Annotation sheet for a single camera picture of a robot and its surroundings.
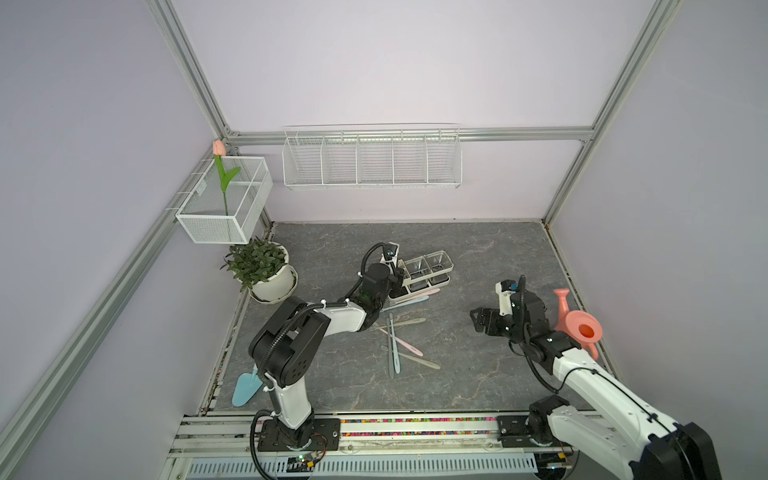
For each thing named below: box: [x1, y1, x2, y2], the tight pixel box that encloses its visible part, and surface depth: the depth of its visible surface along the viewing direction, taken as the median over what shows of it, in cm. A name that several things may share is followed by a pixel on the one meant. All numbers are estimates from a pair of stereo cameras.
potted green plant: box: [220, 238, 299, 303], surface depth 89 cm
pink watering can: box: [554, 288, 603, 361], surface depth 82 cm
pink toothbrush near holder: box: [408, 288, 441, 299], surface depth 101 cm
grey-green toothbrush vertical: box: [386, 318, 394, 379], surface depth 87 cm
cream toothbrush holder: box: [388, 250, 454, 303], surface depth 100 cm
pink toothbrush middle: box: [377, 327, 424, 357], surface depth 89 cm
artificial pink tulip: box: [213, 140, 241, 216], surface depth 87 cm
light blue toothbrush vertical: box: [390, 313, 401, 375], surface depth 88 cm
